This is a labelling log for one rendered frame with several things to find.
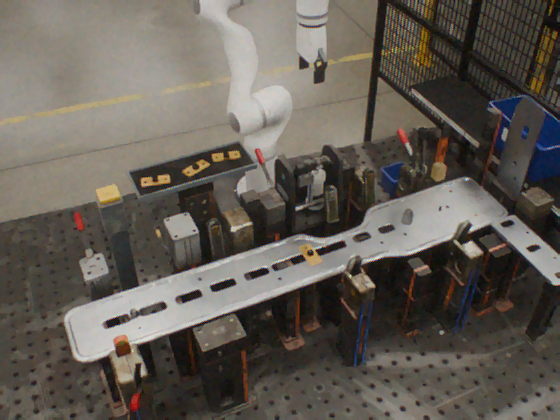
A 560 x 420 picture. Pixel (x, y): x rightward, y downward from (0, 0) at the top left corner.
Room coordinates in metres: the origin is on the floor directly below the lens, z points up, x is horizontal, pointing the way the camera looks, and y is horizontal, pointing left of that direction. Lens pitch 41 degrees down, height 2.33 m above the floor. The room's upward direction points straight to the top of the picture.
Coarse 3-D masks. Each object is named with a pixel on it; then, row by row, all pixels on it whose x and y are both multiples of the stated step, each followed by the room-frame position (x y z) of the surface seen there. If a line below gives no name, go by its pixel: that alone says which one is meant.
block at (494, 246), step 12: (480, 240) 1.38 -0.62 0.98; (492, 240) 1.38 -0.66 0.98; (492, 252) 1.33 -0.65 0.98; (504, 252) 1.33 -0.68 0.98; (492, 264) 1.31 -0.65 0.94; (504, 264) 1.33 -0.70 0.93; (480, 276) 1.34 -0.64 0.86; (492, 276) 1.31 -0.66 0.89; (480, 288) 1.33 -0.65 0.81; (492, 288) 1.33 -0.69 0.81; (468, 300) 1.35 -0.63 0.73; (480, 300) 1.31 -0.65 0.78; (492, 300) 1.34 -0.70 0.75; (480, 312) 1.31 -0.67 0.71
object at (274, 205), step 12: (264, 192) 1.50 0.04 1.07; (276, 192) 1.50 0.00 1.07; (264, 204) 1.44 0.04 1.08; (276, 204) 1.44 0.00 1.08; (264, 216) 1.43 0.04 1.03; (276, 216) 1.43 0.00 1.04; (264, 228) 1.43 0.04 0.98; (276, 228) 1.43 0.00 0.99; (264, 240) 1.44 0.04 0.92; (276, 240) 1.44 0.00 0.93
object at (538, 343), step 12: (552, 288) 1.20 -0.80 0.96; (540, 300) 1.23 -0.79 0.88; (552, 300) 1.20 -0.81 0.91; (540, 312) 1.21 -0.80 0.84; (552, 312) 1.21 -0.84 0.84; (528, 324) 1.27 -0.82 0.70; (540, 324) 1.20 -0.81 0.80; (528, 336) 1.21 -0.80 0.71; (540, 336) 1.21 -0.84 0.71; (540, 348) 1.17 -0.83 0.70
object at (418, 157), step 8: (416, 128) 1.64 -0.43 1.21; (424, 128) 1.64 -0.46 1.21; (416, 136) 1.63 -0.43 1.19; (424, 136) 1.61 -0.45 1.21; (416, 144) 1.62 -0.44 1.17; (424, 144) 1.64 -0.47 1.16; (416, 152) 1.62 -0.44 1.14; (424, 152) 1.63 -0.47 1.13; (416, 160) 1.62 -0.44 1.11; (424, 160) 1.63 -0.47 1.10; (416, 168) 1.61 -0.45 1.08
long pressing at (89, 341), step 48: (432, 192) 1.59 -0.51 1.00; (480, 192) 1.59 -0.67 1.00; (288, 240) 1.36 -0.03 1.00; (336, 240) 1.36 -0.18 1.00; (384, 240) 1.36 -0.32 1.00; (432, 240) 1.36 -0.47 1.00; (144, 288) 1.17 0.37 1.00; (192, 288) 1.17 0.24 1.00; (240, 288) 1.17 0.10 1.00; (288, 288) 1.17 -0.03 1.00; (96, 336) 1.00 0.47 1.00; (144, 336) 1.00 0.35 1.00
